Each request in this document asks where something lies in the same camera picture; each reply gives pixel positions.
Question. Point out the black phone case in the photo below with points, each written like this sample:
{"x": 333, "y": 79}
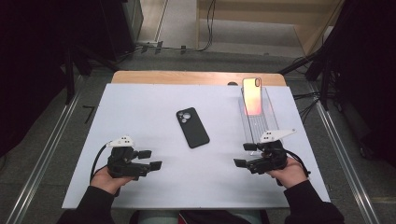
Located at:
{"x": 193, "y": 129}

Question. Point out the black cabinet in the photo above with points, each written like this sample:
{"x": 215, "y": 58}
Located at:
{"x": 124, "y": 28}

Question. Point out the white board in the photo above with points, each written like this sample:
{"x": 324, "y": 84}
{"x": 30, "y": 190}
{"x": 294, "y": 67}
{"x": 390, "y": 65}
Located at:
{"x": 202, "y": 180}

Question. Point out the person's left hand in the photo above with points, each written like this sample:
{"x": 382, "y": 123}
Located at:
{"x": 104, "y": 180}

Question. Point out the dark curtain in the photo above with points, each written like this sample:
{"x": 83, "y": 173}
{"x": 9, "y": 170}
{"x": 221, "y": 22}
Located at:
{"x": 370, "y": 77}
{"x": 31, "y": 68}

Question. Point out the shiny clear-edged phone case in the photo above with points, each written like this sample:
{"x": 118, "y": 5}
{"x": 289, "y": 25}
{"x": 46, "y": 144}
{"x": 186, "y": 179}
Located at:
{"x": 252, "y": 99}

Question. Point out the light wooden furniture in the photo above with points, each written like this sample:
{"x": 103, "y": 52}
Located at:
{"x": 308, "y": 18}

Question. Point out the person's right hand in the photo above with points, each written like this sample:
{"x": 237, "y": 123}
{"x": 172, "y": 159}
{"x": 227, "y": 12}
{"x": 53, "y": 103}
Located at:
{"x": 291, "y": 175}

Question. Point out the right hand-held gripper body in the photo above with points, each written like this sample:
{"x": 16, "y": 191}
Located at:
{"x": 271, "y": 160}

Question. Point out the metal floor rail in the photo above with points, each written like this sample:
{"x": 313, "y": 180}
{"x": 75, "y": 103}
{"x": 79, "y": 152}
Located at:
{"x": 40, "y": 161}
{"x": 345, "y": 161}

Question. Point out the clear plastic tray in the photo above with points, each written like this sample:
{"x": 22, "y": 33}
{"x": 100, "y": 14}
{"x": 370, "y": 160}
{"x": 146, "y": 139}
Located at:
{"x": 265, "y": 123}

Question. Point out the dark round table grommet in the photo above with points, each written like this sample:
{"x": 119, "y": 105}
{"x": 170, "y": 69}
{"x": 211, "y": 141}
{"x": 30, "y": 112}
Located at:
{"x": 232, "y": 83}

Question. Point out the black stand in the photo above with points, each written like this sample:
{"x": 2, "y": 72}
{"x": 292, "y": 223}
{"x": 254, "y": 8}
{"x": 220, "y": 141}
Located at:
{"x": 323, "y": 74}
{"x": 70, "y": 77}

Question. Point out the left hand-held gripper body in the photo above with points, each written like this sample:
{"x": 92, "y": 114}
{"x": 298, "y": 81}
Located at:
{"x": 124, "y": 165}

